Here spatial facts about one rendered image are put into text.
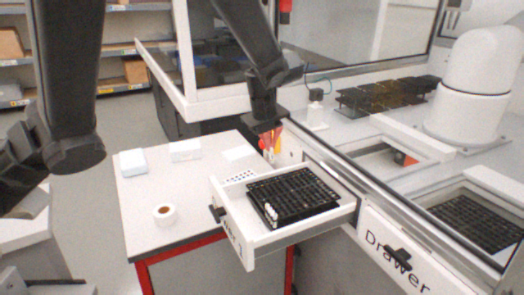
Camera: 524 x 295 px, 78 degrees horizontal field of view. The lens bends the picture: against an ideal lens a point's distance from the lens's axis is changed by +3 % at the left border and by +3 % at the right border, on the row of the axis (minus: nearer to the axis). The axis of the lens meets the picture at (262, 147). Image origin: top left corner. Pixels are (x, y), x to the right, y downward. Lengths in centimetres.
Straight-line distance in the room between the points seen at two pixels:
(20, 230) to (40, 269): 18
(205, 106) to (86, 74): 121
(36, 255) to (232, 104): 99
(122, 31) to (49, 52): 451
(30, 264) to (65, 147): 89
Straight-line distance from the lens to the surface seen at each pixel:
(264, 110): 69
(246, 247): 76
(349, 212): 93
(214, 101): 159
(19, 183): 60
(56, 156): 52
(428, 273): 80
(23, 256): 132
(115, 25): 485
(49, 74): 40
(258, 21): 46
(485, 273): 74
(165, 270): 111
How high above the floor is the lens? 146
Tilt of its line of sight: 30 degrees down
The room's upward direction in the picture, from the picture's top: straight up
